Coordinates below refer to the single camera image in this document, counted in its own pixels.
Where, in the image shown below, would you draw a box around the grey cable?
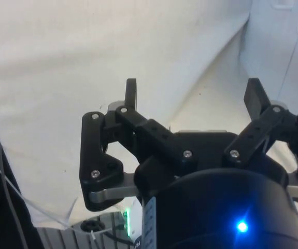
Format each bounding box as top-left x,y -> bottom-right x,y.
0,142 -> 30,249

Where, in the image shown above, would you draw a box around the white chest of drawers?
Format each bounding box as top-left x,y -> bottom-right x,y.
239,0 -> 298,146

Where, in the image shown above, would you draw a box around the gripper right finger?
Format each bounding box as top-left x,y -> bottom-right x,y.
221,77 -> 298,182

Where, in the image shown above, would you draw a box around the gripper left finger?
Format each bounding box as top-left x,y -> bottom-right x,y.
79,77 -> 198,211

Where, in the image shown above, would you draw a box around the white cable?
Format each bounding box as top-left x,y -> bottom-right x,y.
0,155 -> 78,231

